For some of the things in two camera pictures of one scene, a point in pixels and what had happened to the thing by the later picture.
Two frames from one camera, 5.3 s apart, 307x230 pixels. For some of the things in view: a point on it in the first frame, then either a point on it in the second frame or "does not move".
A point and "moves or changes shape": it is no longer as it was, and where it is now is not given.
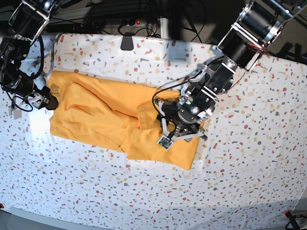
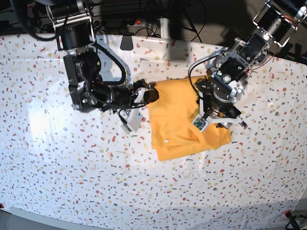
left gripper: [43, 98] → [143, 93]
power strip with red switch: [113, 23] does not move
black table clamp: [127, 43] does not move
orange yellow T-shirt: [115, 116] moves or changes shape
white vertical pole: [164, 22] does not move
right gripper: [185, 122] → [218, 106]
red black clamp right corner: [292, 220] does not move
